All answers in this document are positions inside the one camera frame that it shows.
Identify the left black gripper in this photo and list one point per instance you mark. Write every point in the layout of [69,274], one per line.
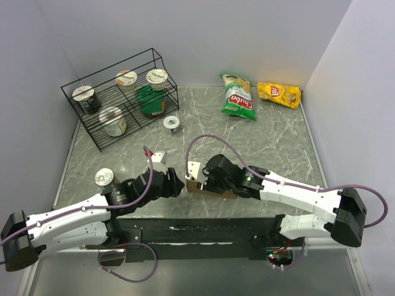
[173,185]

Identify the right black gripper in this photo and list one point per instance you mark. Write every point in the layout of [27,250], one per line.
[207,185]

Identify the brown cardboard box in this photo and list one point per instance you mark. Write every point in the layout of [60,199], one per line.
[196,187]

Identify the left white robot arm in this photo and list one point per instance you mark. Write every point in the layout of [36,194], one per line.
[26,238]

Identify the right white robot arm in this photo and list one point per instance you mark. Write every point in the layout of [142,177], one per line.
[338,213]

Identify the dark tin can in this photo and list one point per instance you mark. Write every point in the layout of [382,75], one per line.
[105,179]

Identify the small white yogurt cup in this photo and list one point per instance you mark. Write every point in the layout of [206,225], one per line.
[171,124]

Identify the white cup lower rack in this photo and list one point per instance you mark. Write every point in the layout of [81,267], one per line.
[113,121]

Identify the green Chuba chips bag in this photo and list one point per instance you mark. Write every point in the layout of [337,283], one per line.
[238,97]

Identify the green snack bag in rack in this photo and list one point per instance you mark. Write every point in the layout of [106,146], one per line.
[151,102]

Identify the Chobani yogurt cup on rack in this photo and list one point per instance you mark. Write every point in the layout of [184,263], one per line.
[157,79]

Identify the yellow Lays chips bag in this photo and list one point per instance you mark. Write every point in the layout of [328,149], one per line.
[286,95]

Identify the orange yogurt cup on rack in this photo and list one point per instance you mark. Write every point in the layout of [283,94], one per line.
[126,79]

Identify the dark yogurt cup on rack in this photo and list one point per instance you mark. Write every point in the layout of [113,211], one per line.
[87,99]

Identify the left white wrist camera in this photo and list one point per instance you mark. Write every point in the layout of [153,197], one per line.
[156,160]

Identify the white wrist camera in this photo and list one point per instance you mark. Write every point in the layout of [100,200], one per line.
[194,172]
[156,160]

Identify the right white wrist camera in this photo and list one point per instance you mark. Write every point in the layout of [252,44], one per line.
[194,172]

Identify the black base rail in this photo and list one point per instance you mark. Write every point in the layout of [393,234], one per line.
[196,238]

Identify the black wire rack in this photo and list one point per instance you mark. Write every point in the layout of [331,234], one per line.
[110,95]

